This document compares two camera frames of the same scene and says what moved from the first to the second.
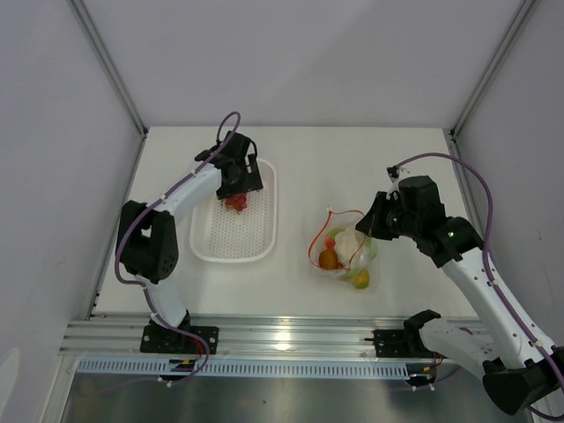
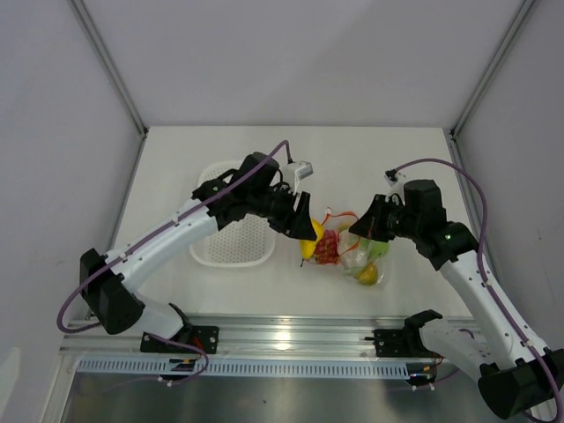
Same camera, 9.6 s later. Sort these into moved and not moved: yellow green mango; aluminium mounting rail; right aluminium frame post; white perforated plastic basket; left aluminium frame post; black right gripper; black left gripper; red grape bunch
Moved: black left gripper; red grape bunch; yellow green mango
Not moved: white perforated plastic basket; right aluminium frame post; aluminium mounting rail; left aluminium frame post; black right gripper
